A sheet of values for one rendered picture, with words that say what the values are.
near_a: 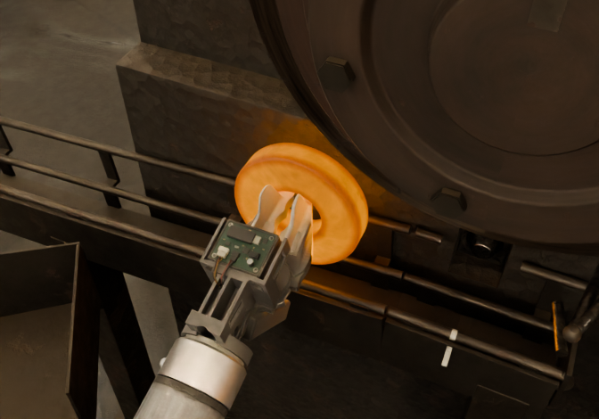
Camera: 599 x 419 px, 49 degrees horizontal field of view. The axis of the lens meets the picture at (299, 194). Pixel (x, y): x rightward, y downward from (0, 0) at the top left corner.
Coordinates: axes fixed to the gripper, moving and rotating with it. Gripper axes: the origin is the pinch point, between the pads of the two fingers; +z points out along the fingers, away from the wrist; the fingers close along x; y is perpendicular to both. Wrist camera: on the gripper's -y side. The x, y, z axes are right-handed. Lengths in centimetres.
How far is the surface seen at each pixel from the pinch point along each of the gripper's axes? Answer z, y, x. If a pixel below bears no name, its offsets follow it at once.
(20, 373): -28.3, -13.2, 27.3
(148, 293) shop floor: 4, -83, 55
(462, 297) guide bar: -0.9, -11.0, -19.7
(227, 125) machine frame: 5.6, 0.9, 11.8
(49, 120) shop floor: 47, -93, 122
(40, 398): -29.9, -12.7, 22.6
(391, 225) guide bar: 2.6, -5.7, -9.9
